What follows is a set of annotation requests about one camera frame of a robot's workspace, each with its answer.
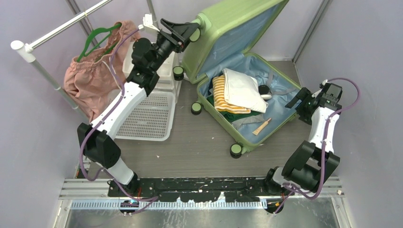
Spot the green clothes hanger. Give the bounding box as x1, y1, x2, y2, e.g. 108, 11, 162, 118
76, 24, 124, 63

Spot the yellow white striped garment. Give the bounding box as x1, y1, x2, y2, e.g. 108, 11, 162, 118
211, 75, 252, 115

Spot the green hard-shell suitcase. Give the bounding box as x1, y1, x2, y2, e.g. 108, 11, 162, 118
181, 0, 300, 158

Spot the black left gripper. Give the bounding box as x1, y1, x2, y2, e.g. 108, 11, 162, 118
150, 19, 199, 72

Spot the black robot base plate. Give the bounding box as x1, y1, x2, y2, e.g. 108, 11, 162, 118
107, 176, 284, 204

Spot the pink cloth garment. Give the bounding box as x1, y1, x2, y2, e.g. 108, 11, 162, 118
64, 20, 141, 121

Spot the white plastic drawer organizer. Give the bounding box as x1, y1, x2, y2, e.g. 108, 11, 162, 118
122, 42, 182, 103

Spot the grey garment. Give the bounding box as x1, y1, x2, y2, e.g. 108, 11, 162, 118
231, 114, 265, 130

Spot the beige cosmetic tube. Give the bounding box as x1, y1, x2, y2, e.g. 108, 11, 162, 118
252, 118, 272, 136

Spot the white perforated plastic basket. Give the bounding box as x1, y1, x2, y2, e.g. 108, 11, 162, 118
116, 91, 176, 142

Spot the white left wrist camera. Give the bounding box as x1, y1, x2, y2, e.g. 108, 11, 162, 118
138, 13, 160, 35

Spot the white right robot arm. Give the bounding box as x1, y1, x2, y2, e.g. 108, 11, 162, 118
264, 82, 342, 195

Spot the white metal clothes rack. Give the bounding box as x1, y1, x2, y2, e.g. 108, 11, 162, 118
9, 0, 120, 124

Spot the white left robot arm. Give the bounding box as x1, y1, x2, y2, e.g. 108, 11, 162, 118
77, 19, 201, 196

